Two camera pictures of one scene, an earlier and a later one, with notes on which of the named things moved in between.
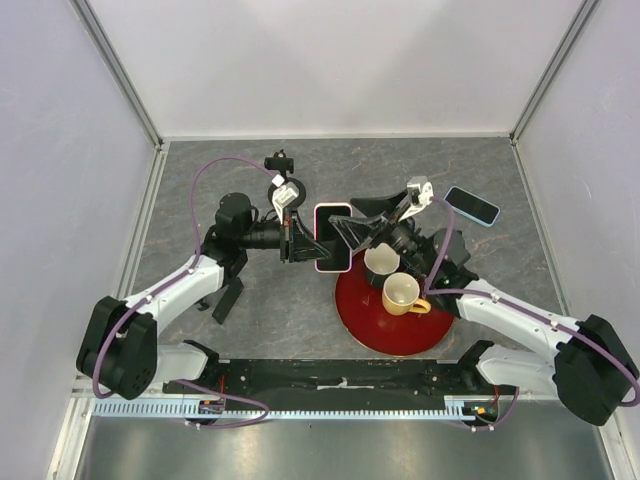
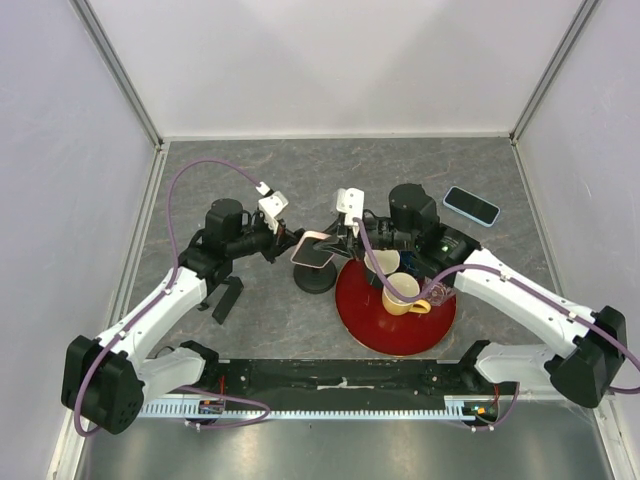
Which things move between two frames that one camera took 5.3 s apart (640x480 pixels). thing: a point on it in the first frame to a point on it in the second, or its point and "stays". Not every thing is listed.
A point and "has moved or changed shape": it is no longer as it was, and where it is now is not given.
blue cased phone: x=471 y=206 stays
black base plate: x=336 y=380 stays
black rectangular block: x=228 y=299 stays
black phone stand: x=279 y=161 to x=314 y=280
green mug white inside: x=380 y=260 stays
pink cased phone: x=340 y=260 has moved or changed shape
